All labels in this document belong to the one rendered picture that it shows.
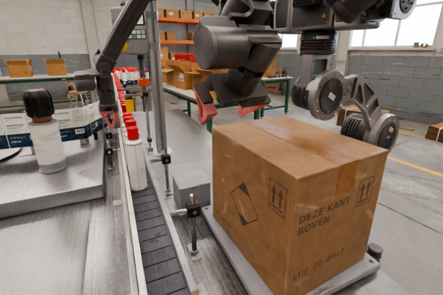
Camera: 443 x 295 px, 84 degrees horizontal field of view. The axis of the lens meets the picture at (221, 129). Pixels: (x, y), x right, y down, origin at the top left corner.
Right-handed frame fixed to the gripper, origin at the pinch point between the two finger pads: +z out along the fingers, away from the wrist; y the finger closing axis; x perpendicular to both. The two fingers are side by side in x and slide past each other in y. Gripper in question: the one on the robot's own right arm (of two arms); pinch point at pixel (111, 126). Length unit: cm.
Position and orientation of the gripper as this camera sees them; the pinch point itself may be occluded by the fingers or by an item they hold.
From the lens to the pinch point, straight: 106.5
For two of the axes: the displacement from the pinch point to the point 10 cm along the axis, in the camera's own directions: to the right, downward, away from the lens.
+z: 0.1, 9.5, 3.0
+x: 9.1, -1.3, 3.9
